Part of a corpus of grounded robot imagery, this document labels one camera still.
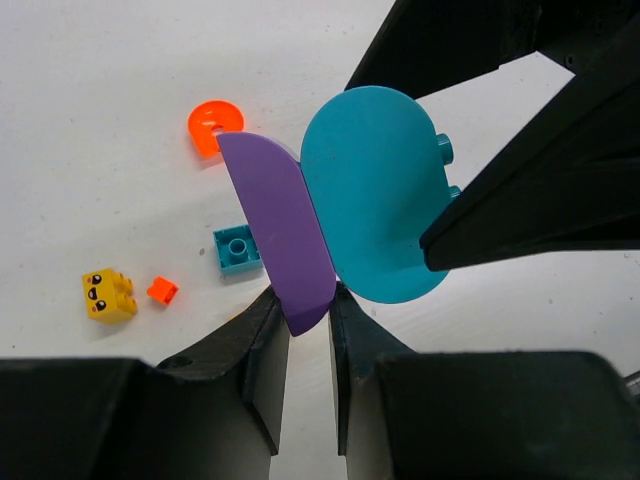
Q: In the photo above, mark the orange round lego piece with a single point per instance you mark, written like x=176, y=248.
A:
x=210, y=119

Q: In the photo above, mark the yellow face lego brick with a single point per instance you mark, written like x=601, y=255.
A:
x=108, y=296

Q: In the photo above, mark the teal rounded lego brick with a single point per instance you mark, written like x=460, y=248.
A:
x=374, y=166

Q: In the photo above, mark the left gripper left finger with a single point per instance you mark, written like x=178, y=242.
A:
x=211, y=411

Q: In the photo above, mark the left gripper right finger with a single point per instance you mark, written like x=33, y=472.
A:
x=402, y=414

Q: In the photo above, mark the teal square lego brick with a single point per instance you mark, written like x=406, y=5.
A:
x=237, y=251

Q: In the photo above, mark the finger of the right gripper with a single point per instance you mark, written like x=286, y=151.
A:
x=568, y=181
x=423, y=47

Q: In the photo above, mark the small orange lego piece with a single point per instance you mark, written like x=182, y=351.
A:
x=162, y=291

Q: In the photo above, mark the purple curved lego brick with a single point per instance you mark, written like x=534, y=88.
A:
x=273, y=195

